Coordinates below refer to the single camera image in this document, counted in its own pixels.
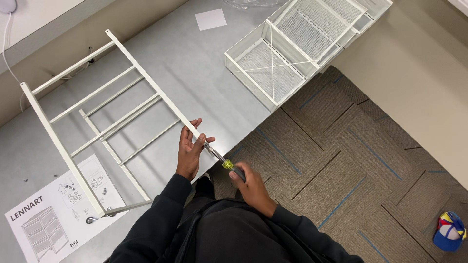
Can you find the person's right hand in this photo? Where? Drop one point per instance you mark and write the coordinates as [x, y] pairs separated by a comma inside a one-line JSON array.
[[254, 191]]

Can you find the person's left hand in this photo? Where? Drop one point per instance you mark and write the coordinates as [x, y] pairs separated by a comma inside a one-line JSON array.
[[189, 157]]

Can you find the person's right fingers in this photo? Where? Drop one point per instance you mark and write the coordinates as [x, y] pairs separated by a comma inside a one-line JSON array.
[[244, 174]]

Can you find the yellow and black screwdriver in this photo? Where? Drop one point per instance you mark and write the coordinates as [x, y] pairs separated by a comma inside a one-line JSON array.
[[227, 164]]

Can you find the white metal drawer unit frame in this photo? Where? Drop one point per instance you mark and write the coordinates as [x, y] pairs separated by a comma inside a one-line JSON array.
[[153, 86]]

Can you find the person's black shoe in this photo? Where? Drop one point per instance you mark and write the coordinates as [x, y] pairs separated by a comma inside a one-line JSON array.
[[204, 184]]

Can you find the person's black clothed torso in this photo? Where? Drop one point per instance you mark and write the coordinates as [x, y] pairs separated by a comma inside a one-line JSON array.
[[234, 233]]

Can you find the small white paper sheet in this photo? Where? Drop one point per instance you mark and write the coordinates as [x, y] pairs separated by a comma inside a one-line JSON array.
[[211, 19]]

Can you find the clear plastic bag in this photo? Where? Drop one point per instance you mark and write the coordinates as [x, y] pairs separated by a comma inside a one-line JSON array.
[[252, 3]]

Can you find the printed assembly instruction booklet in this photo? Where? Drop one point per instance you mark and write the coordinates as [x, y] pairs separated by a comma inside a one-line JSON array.
[[40, 222]]

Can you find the blue multicoloured cap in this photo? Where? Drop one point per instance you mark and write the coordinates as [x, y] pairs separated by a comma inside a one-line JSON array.
[[449, 233]]

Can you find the white rounded device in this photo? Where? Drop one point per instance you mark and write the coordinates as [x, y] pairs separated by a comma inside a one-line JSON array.
[[7, 5]]

